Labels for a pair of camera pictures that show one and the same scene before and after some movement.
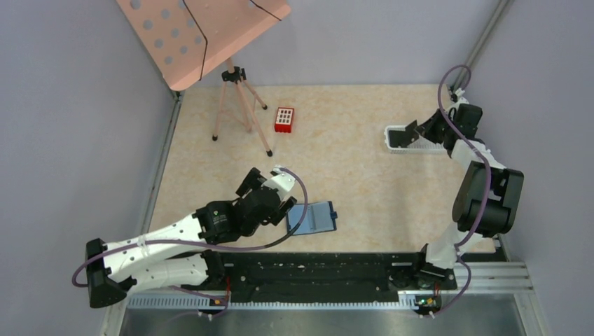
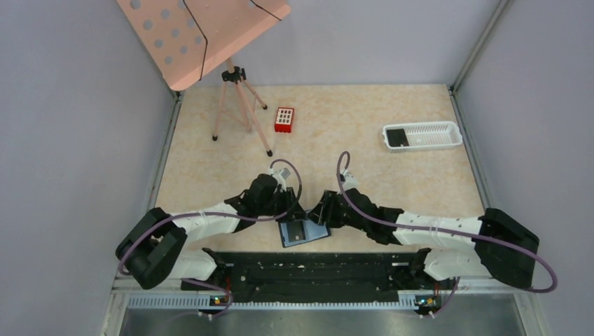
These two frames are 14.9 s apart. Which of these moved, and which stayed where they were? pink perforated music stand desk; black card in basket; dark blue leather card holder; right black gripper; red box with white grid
Moved: right black gripper; dark blue leather card holder
Stayed: pink perforated music stand desk; black card in basket; red box with white grid
